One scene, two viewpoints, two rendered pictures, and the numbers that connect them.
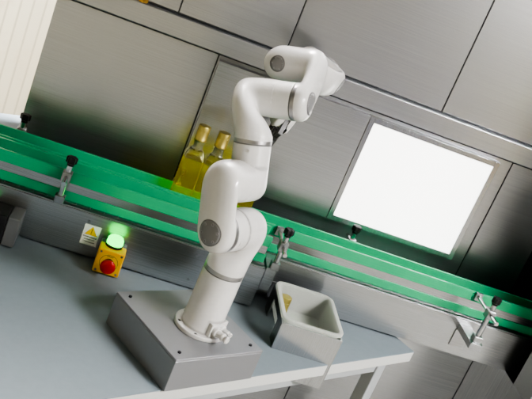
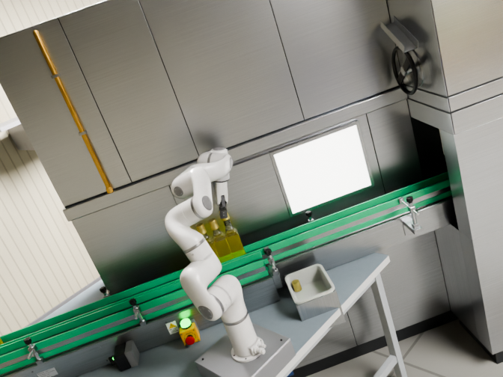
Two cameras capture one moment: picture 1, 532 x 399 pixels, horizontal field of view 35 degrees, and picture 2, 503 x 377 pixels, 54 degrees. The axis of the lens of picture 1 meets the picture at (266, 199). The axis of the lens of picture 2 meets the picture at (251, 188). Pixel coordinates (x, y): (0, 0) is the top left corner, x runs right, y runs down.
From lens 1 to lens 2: 0.60 m
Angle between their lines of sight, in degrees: 10
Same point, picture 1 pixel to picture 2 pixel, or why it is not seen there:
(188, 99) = not seen: hidden behind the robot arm
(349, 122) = (260, 164)
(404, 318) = (370, 241)
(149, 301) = (214, 353)
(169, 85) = (159, 218)
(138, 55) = (131, 216)
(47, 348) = not seen: outside the picture
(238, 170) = (193, 271)
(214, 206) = (195, 298)
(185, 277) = not seen: hidden behind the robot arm
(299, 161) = (252, 203)
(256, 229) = (230, 289)
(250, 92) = (173, 221)
